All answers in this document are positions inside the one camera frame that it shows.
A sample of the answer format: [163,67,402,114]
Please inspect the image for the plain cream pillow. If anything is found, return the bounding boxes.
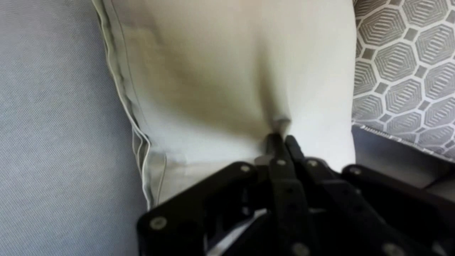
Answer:
[91,0,358,211]

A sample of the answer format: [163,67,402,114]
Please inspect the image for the light grey fabric couch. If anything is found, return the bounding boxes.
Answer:
[0,0,455,256]

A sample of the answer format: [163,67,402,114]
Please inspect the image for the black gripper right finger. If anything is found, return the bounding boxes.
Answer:
[283,135,455,256]

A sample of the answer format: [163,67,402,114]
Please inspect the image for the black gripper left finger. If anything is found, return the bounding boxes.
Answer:
[135,133,307,256]

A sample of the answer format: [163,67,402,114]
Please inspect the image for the octagon patterned beige pillow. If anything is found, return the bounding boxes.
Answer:
[351,0,455,164]

